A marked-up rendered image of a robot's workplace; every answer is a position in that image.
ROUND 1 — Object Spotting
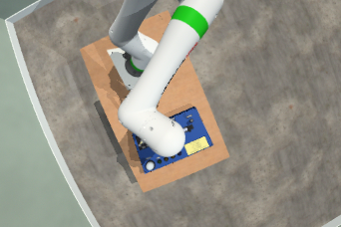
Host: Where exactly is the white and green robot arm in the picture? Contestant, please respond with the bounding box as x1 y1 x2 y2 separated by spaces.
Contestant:
109 0 223 157

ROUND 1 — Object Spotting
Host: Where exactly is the blue control panel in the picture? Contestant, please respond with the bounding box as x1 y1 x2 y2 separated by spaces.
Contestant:
133 107 213 173

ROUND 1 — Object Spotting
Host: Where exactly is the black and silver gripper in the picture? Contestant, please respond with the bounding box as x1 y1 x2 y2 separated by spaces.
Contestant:
183 124 193 132

